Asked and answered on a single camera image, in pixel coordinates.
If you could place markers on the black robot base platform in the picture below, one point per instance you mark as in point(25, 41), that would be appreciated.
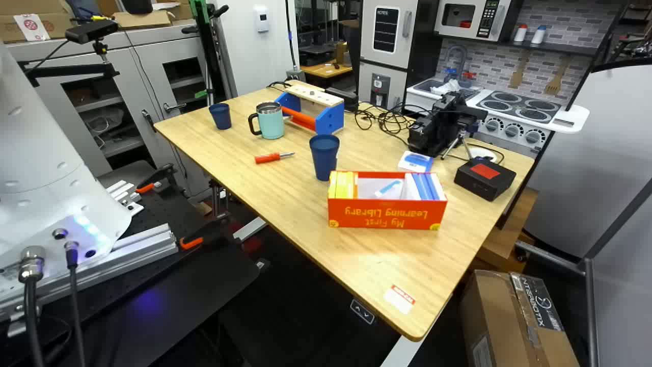
point(171, 307)

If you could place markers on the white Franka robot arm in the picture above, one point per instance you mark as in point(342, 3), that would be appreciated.
point(41, 169)

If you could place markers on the orange learning library box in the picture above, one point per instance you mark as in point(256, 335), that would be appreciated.
point(384, 215)

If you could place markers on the blue wooden toy tool box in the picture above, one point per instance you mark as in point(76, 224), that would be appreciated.
point(331, 119)

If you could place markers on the black clamp tool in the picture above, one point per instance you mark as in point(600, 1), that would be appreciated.
point(434, 129)

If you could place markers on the brown cardboard box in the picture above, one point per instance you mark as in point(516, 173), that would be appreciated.
point(511, 326)

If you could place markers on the cardboard box with target sticker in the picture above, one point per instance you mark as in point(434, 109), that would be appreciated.
point(31, 23)

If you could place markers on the dark blue plastic cup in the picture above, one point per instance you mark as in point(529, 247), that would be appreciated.
point(221, 117)
point(325, 159)

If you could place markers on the teal steel mug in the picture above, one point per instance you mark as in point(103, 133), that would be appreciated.
point(273, 122)

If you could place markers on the blue white packet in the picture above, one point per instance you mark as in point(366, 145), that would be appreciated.
point(414, 162)

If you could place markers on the wooden background desk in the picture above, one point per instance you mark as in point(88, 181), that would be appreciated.
point(326, 70)

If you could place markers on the black desk height controller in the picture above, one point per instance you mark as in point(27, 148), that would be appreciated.
point(361, 310)

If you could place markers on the white red table sticker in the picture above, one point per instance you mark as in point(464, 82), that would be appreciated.
point(400, 301)

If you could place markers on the white toy fridge cabinet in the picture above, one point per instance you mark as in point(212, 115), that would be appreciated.
point(389, 41)

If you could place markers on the black device with red top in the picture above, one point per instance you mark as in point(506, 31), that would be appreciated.
point(484, 179)

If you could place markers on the white round table grommet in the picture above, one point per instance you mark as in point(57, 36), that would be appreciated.
point(482, 154)

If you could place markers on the green black stand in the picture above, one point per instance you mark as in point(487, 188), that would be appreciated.
point(207, 47)

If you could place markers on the white toy kitchen counter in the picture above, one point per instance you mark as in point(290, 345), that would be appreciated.
point(523, 109)

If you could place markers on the grey metal cabinet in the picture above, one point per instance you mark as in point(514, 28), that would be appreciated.
point(150, 61)

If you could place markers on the white toy microwave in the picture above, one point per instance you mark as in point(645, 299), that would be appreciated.
point(470, 16)

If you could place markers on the white wall thermostat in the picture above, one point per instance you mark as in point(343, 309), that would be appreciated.
point(261, 19)

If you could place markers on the aluminium rail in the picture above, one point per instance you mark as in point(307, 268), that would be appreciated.
point(130, 251)

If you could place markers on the black stereo camera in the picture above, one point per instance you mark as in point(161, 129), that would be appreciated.
point(92, 31)

